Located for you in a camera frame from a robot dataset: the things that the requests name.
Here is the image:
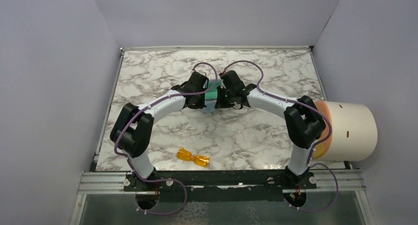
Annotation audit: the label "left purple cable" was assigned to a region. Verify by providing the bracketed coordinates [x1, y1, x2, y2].
[113, 62, 219, 216]

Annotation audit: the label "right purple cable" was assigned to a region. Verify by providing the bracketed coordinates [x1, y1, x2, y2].
[219, 60, 340, 214]

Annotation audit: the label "orange sunglasses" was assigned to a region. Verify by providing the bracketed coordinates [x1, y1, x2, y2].
[176, 147, 210, 167]

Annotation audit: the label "grey green glasses case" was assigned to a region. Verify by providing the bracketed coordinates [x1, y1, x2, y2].
[202, 79, 221, 113]

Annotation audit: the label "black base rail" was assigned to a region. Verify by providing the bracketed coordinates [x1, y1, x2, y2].
[123, 169, 316, 202]

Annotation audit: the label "aluminium frame rail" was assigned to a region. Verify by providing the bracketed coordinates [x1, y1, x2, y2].
[78, 169, 366, 194]

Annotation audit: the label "purple cable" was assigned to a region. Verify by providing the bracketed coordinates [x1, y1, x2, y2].
[219, 60, 340, 214]
[113, 62, 219, 216]

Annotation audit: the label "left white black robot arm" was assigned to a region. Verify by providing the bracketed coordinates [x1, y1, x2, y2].
[110, 71, 209, 191]

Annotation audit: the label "white cylindrical drum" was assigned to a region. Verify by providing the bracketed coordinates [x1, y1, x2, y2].
[313, 101, 378, 161]

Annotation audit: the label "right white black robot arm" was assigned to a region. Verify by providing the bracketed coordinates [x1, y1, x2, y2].
[215, 71, 330, 189]

